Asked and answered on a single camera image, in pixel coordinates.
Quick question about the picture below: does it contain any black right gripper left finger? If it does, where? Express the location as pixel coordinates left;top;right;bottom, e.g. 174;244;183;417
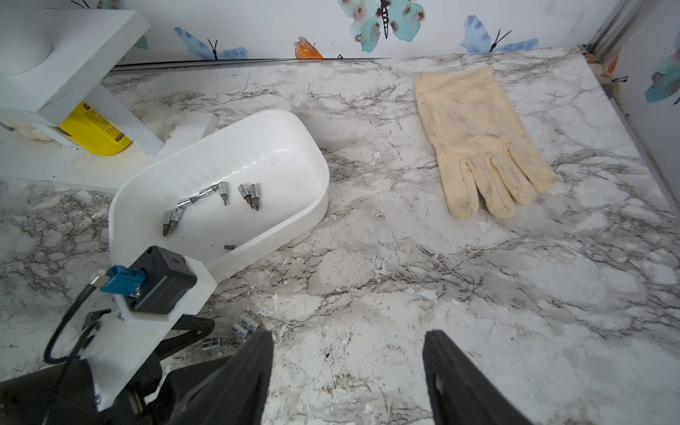
166;330;274;424

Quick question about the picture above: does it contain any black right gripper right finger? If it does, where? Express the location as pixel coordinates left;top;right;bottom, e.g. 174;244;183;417
423;329;529;425

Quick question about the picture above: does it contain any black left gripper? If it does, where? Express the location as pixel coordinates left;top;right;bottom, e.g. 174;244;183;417
1;314;228;424

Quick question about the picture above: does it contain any white plastic storage box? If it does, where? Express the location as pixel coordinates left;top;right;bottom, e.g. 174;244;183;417
109;110;329;282

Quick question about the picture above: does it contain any silver screwdriver bit socket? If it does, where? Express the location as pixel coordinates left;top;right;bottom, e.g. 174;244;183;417
249;184;260;211

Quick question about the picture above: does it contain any silver bit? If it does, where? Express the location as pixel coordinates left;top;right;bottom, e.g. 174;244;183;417
217;182;230;205

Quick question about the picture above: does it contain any yellow plastic bottle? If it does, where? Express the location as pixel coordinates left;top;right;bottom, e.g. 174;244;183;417
58;102;132;157

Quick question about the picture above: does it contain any beige work glove far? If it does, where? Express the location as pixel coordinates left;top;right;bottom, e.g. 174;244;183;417
415;67;557;220

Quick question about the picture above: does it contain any white tiered wooden shelf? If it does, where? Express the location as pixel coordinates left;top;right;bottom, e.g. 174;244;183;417
0;7;219;193

